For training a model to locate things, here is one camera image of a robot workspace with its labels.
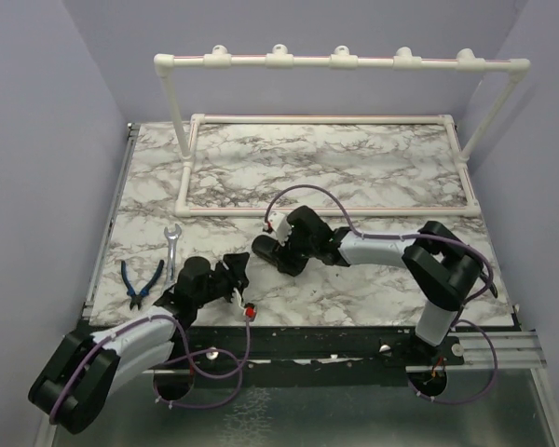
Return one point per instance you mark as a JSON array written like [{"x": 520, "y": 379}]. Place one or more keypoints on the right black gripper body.
[{"x": 298, "y": 250}]

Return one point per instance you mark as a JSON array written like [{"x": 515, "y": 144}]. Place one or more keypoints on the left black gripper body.
[{"x": 222, "y": 284}]

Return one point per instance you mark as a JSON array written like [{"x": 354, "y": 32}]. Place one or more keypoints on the black glasses case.
[{"x": 268, "y": 249}]

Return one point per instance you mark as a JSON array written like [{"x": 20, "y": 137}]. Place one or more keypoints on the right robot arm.
[{"x": 445, "y": 269}]

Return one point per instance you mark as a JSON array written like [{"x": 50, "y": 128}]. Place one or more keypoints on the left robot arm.
[{"x": 86, "y": 368}]

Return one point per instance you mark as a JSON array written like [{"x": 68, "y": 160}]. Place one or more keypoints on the silver wrench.
[{"x": 172, "y": 236}]

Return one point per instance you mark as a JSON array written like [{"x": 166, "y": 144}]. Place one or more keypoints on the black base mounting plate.
[{"x": 327, "y": 356}]

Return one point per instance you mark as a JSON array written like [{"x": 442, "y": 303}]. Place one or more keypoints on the black tool right edge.
[{"x": 489, "y": 283}]

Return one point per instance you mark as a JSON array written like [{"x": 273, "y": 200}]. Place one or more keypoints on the white PVC pipe rack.
[{"x": 279, "y": 58}]

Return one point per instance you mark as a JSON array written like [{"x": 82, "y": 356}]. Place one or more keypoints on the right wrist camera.
[{"x": 276, "y": 224}]

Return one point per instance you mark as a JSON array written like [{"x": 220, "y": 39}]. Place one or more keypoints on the aluminium extrusion rail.
[{"x": 514, "y": 350}]

